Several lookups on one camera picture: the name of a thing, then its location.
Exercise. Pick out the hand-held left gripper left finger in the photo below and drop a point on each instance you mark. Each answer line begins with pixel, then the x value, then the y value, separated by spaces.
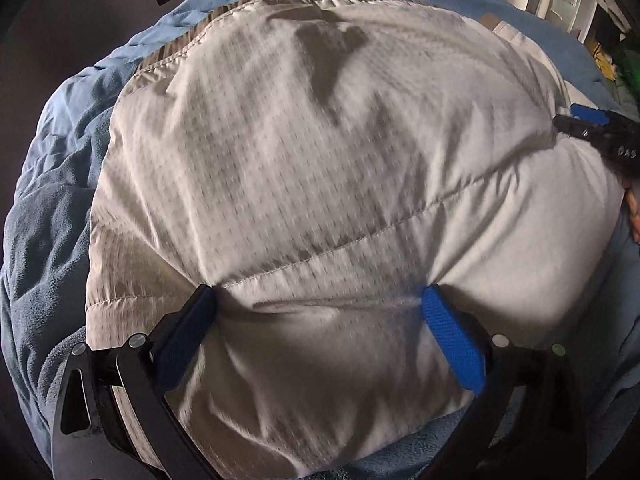
pixel 187 340

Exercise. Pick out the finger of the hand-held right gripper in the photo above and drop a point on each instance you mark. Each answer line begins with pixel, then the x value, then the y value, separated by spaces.
pixel 590 114
pixel 575 126

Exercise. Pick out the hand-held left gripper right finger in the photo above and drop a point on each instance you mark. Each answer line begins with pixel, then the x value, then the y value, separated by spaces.
pixel 455 345

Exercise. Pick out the person's right hand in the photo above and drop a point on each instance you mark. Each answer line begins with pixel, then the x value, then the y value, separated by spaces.
pixel 634 210

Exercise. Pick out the green yellow clutter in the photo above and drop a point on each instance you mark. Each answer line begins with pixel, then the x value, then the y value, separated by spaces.
pixel 617 67

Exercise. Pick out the blue fleece blanket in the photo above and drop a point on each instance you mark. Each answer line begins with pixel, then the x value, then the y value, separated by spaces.
pixel 50 210

